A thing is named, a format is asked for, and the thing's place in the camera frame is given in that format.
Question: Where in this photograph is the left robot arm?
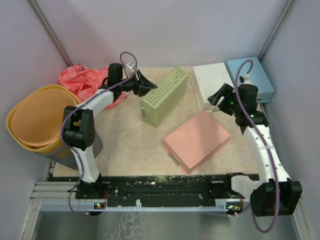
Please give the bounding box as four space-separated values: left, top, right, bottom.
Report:
60 63 157 199

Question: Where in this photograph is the blue perforated plastic basket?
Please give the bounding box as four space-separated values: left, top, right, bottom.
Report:
226 57 275 104

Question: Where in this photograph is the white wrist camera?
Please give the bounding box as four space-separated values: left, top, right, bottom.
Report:
126 61 137 73
239 74 253 85

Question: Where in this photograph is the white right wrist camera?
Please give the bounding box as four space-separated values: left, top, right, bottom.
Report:
239 74 253 85

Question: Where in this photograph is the red plastic bag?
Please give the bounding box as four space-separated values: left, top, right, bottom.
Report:
57 63 127 110

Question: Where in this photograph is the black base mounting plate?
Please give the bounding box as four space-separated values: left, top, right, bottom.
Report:
74 174 253 208

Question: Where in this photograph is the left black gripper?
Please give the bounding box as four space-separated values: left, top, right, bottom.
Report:
118 69 157 97

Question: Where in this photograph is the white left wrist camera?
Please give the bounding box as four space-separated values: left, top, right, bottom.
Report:
126 61 137 73

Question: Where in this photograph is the white slotted cable duct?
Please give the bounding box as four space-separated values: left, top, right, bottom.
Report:
39 201 247 212

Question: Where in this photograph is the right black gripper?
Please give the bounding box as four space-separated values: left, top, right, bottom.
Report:
207 83 242 116

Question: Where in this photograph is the pink perforated plastic basket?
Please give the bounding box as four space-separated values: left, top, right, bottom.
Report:
162 110 230 175

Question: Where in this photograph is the aluminium frame rail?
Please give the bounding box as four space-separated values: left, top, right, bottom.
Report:
30 181 75 201

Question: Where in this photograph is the white perforated plastic basket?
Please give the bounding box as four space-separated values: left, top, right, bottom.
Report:
191 62 234 113

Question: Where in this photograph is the grey plastic bin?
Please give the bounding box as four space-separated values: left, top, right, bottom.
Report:
41 132 103 170

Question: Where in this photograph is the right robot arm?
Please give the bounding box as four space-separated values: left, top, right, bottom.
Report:
207 83 303 217

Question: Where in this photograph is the green perforated plastic basket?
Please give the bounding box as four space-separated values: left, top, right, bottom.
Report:
140 66 190 128

